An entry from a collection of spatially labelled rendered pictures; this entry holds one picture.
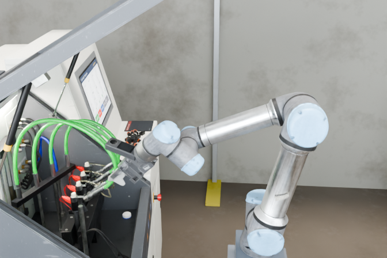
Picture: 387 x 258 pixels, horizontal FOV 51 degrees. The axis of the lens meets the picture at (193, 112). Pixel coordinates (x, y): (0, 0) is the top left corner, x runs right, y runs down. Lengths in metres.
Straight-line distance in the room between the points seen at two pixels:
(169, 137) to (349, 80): 2.49
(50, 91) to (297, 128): 1.08
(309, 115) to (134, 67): 2.45
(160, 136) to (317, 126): 0.46
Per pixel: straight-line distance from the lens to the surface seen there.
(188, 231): 3.21
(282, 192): 1.33
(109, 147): 1.40
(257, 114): 1.36
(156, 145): 1.28
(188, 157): 1.29
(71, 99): 1.84
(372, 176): 3.96
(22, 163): 1.91
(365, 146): 3.81
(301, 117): 1.20
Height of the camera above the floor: 1.94
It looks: 21 degrees down
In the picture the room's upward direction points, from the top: straight up
